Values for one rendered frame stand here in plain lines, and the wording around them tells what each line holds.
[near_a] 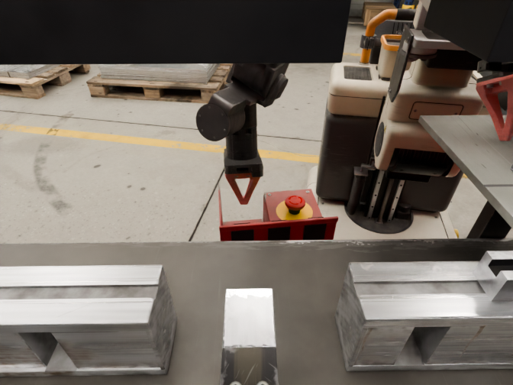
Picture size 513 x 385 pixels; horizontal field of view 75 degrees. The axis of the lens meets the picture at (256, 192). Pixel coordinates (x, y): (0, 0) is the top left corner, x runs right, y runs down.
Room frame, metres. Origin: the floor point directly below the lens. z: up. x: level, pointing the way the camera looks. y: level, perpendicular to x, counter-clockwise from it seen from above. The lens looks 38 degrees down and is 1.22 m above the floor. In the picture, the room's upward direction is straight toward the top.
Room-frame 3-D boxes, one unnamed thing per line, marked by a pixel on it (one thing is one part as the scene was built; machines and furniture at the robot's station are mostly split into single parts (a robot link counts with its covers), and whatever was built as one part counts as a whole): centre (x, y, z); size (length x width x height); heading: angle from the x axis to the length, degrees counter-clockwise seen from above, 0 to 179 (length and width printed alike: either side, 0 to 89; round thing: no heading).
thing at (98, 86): (3.27, 0.88, 0.07); 1.20 x 0.81 x 0.14; 82
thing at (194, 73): (3.28, 0.89, 0.20); 1.01 x 0.63 x 0.12; 82
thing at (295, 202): (0.49, -0.07, 0.79); 0.04 x 0.04 x 0.04
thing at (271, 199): (0.48, -0.03, 0.75); 0.20 x 0.16 x 0.18; 97
